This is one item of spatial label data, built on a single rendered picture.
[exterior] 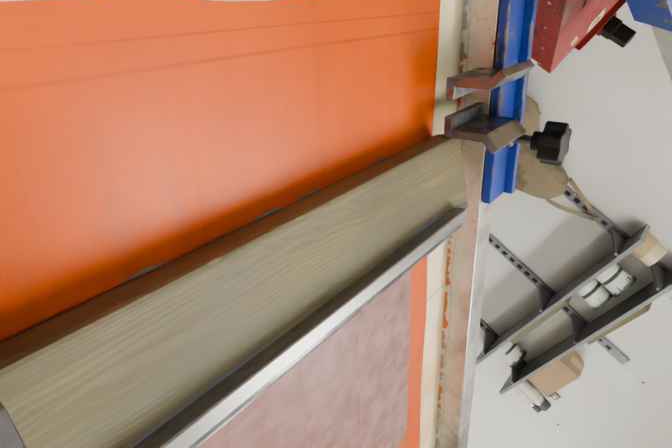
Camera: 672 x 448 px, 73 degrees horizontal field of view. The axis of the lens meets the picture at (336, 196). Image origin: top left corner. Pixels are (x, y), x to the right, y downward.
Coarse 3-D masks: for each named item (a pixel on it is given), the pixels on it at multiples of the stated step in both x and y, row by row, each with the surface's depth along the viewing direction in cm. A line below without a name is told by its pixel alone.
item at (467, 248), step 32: (480, 0) 43; (480, 32) 44; (480, 64) 45; (480, 96) 46; (480, 160) 49; (480, 192) 50; (480, 224) 52; (448, 256) 55; (480, 256) 54; (448, 288) 57; (480, 288) 57; (448, 320) 59; (448, 352) 60; (448, 384) 62; (448, 416) 64
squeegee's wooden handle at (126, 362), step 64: (320, 192) 32; (384, 192) 35; (448, 192) 42; (192, 256) 25; (256, 256) 26; (320, 256) 30; (384, 256) 35; (64, 320) 20; (128, 320) 20; (192, 320) 23; (256, 320) 26; (0, 384) 17; (64, 384) 19; (128, 384) 21; (192, 384) 23
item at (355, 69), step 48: (288, 0) 27; (336, 0) 31; (384, 0) 35; (432, 0) 40; (288, 48) 28; (336, 48) 32; (384, 48) 36; (432, 48) 42; (288, 96) 29; (336, 96) 33; (384, 96) 38; (432, 96) 44; (288, 144) 30; (336, 144) 34; (384, 144) 39; (288, 192) 31; (336, 336) 40; (384, 336) 47; (336, 384) 42; (384, 384) 50; (336, 432) 44; (384, 432) 53
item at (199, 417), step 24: (456, 216) 41; (432, 240) 38; (384, 264) 34; (408, 264) 35; (360, 288) 31; (336, 312) 29; (288, 336) 27; (312, 336) 28; (264, 360) 25; (288, 360) 26; (240, 384) 24; (264, 384) 25; (192, 408) 23; (216, 408) 23; (168, 432) 21; (192, 432) 22
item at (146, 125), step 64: (64, 0) 18; (128, 0) 20; (192, 0) 23; (0, 64) 17; (64, 64) 19; (128, 64) 21; (192, 64) 24; (256, 64) 27; (0, 128) 18; (64, 128) 20; (128, 128) 22; (192, 128) 24; (256, 128) 28; (0, 192) 18; (64, 192) 20; (128, 192) 22; (192, 192) 25; (256, 192) 29; (0, 256) 19; (64, 256) 21; (128, 256) 23; (0, 320) 19
